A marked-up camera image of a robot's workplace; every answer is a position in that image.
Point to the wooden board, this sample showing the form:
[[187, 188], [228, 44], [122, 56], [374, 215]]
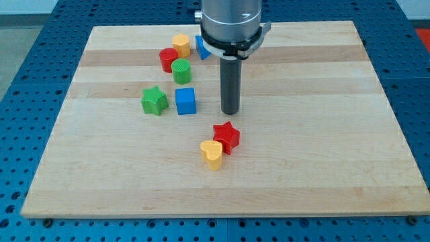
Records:
[[318, 135]]

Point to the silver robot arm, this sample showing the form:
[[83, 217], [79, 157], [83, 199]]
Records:
[[231, 29]]

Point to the green star block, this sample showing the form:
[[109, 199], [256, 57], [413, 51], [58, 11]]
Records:
[[154, 101]]

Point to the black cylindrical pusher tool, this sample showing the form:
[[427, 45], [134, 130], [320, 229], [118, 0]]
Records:
[[230, 85]]

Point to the blue perforated table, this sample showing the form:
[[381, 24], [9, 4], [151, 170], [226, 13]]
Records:
[[32, 103]]

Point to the blue triangle block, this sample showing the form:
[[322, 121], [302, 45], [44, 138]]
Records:
[[203, 52]]

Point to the yellow hexagon block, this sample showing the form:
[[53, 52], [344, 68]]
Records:
[[181, 44]]

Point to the red star block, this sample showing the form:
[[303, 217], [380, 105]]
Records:
[[227, 135]]

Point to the green cylinder block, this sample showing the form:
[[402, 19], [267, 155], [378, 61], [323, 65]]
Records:
[[181, 70]]

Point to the yellow heart block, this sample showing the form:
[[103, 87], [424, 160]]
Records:
[[212, 154]]

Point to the red cylinder block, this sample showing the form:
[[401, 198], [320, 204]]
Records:
[[167, 56]]

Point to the blue cube block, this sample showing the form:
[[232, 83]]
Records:
[[185, 100]]

